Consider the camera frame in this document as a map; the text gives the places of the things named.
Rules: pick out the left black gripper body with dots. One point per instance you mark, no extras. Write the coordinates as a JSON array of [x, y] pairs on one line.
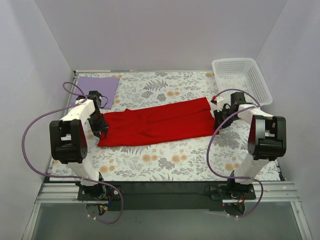
[[99, 125]]

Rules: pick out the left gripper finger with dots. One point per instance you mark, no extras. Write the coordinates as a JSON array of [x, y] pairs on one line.
[[97, 133], [104, 128]]

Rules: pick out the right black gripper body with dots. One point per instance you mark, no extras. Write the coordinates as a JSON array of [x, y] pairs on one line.
[[220, 118]]

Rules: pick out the red t shirt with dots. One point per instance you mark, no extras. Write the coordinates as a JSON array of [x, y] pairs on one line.
[[160, 124]]

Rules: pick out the white plastic basket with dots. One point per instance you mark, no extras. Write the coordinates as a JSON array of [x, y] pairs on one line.
[[244, 74]]

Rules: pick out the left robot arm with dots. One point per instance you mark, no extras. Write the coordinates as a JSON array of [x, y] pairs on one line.
[[69, 145]]

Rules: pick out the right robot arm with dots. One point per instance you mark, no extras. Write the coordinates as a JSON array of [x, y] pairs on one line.
[[267, 141]]

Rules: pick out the folded purple t shirt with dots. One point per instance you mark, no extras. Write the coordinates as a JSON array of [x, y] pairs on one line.
[[106, 86]]

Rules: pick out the floral table cloth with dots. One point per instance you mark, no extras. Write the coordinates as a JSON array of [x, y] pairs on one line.
[[195, 159]]

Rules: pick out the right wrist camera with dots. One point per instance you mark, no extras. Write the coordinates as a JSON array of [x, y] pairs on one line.
[[218, 103]]

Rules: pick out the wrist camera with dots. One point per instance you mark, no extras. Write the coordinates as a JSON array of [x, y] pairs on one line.
[[102, 101], [218, 103]]

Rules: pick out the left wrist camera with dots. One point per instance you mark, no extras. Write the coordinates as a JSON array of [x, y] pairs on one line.
[[102, 101]]

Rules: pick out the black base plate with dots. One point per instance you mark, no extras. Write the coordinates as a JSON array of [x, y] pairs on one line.
[[168, 195]]

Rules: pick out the aluminium frame rail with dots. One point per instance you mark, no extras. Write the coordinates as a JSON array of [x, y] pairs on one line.
[[58, 192]]

